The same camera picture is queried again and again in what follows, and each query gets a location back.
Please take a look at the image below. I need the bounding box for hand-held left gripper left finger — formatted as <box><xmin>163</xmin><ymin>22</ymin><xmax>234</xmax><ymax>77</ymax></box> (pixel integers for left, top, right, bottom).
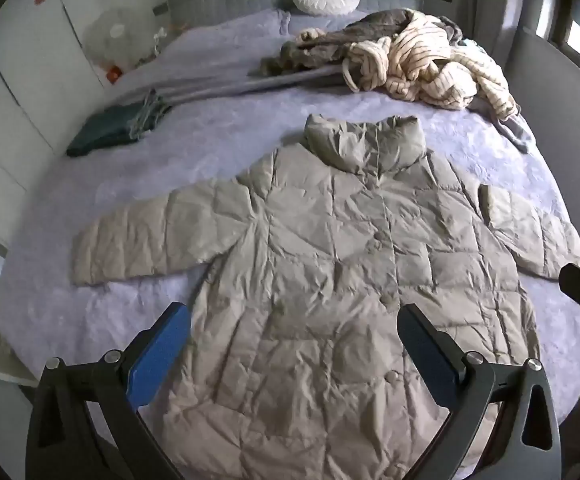
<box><xmin>24</xmin><ymin>301</ymin><xmax>193</xmax><ymax>480</ymax></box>

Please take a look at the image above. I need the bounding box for cream striped garment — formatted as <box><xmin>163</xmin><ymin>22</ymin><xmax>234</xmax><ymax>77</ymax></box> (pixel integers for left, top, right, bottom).
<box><xmin>342</xmin><ymin>10</ymin><xmax>518</xmax><ymax>121</ymax></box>

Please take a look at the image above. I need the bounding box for white wardrobe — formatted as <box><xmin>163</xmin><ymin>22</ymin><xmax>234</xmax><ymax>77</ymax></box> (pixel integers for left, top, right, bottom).
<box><xmin>0</xmin><ymin>0</ymin><xmax>108</xmax><ymax>271</ymax></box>

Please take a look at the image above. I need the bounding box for grey blanket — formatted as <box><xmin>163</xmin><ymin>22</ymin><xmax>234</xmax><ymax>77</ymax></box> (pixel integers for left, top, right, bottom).
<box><xmin>104</xmin><ymin>35</ymin><xmax>353</xmax><ymax>111</ymax></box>

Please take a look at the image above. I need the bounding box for dark green folded garment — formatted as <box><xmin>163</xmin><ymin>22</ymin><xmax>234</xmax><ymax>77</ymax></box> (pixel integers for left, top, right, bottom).
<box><xmin>66</xmin><ymin>89</ymin><xmax>173</xmax><ymax>158</ymax></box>

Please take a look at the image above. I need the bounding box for white fan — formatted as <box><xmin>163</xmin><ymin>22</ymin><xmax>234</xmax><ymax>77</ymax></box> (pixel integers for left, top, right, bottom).
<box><xmin>86</xmin><ymin>7</ymin><xmax>143</xmax><ymax>68</ymax></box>

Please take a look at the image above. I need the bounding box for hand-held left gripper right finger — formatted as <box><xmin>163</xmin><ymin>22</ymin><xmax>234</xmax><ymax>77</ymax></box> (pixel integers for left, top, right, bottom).
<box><xmin>397</xmin><ymin>302</ymin><xmax>563</xmax><ymax>480</ymax></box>

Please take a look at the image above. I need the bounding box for beige quilted puffer jacket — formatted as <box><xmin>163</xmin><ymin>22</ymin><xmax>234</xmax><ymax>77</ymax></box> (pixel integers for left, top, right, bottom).
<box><xmin>71</xmin><ymin>114</ymin><xmax>580</xmax><ymax>480</ymax></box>

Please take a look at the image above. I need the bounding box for brown fuzzy garment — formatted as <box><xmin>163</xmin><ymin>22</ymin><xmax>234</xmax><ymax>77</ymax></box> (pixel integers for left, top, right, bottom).
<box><xmin>261</xmin><ymin>9</ymin><xmax>421</xmax><ymax>78</ymax></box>

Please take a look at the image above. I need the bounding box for grey garment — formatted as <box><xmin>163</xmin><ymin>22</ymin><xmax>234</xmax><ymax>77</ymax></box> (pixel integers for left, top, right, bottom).
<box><xmin>442</xmin><ymin>15</ymin><xmax>533</xmax><ymax>153</ymax></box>

